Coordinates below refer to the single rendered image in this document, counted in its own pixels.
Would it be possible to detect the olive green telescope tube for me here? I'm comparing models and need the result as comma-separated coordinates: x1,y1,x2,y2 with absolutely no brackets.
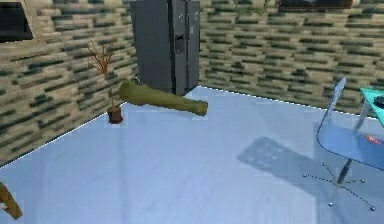
118,80,209,117

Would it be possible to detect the dark grey fridge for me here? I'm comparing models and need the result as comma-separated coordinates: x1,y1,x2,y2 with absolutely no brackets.
129,0,201,97

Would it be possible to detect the bare red potted plant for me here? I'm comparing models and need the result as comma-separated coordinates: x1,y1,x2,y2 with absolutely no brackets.
85,40,124,125

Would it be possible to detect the green hanging plant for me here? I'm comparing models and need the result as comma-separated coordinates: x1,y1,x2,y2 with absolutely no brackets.
233,0,273,18

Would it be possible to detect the pale blue swivel chair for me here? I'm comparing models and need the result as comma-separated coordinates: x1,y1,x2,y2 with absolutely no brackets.
302,77,384,212

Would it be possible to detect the dark red framed picture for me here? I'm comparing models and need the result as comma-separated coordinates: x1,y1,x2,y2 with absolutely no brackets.
278,0,354,10

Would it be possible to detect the small red object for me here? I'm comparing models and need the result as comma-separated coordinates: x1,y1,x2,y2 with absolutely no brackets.
365,134,382,145

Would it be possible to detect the brown wooden furniture leg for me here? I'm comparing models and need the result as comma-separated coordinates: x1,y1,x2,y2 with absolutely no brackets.
0,181,24,221

